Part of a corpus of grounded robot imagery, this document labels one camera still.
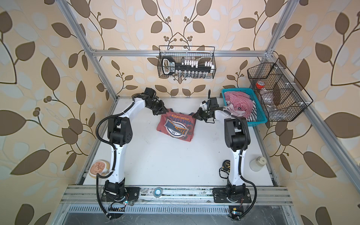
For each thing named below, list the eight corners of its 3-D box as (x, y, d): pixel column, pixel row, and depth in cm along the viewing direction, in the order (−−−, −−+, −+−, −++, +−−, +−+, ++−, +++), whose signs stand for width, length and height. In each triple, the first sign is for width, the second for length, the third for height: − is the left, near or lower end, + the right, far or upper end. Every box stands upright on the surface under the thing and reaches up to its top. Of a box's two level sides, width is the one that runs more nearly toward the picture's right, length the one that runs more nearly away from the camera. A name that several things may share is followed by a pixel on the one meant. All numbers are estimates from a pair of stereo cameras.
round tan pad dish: (92, 179, 83) (88, 177, 79) (94, 164, 89) (90, 161, 85) (110, 174, 85) (106, 172, 81) (110, 160, 90) (107, 157, 87)
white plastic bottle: (246, 169, 84) (253, 162, 76) (246, 161, 88) (252, 154, 79) (258, 172, 83) (267, 166, 75) (258, 164, 86) (266, 157, 78)
